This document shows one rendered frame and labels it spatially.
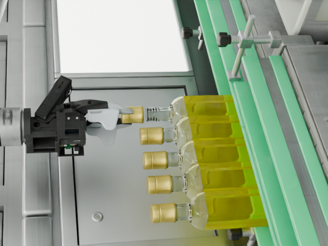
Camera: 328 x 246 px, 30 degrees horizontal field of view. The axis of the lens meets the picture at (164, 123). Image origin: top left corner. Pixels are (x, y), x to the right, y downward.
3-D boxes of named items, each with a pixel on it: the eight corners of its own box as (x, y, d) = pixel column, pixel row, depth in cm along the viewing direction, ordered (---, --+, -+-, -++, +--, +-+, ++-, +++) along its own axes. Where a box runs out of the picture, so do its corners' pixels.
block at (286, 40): (296, 65, 130) (265, 65, 129) (310, 31, 123) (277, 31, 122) (301, 77, 128) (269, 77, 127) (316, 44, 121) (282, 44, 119)
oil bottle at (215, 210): (290, 200, 119) (183, 206, 115) (298, 184, 115) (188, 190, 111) (298, 225, 116) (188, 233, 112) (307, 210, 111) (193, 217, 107)
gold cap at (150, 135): (159, 133, 123) (137, 134, 123) (161, 123, 121) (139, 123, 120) (161, 148, 121) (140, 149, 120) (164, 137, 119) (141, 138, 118)
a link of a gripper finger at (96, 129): (130, 150, 125) (85, 148, 122) (127, 126, 128) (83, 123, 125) (133, 142, 122) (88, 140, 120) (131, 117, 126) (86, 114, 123)
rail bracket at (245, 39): (263, 71, 130) (206, 72, 128) (285, 10, 117) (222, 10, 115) (266, 82, 128) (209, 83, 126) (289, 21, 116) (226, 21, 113)
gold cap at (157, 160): (163, 157, 120) (141, 158, 119) (165, 147, 117) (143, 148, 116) (166, 173, 118) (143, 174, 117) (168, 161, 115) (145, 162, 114)
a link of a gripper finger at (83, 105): (109, 117, 121) (66, 122, 121) (109, 110, 122) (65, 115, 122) (107, 104, 117) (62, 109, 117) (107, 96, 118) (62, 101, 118)
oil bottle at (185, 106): (261, 109, 133) (165, 112, 129) (268, 92, 129) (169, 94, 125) (268, 130, 130) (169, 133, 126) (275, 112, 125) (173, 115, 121)
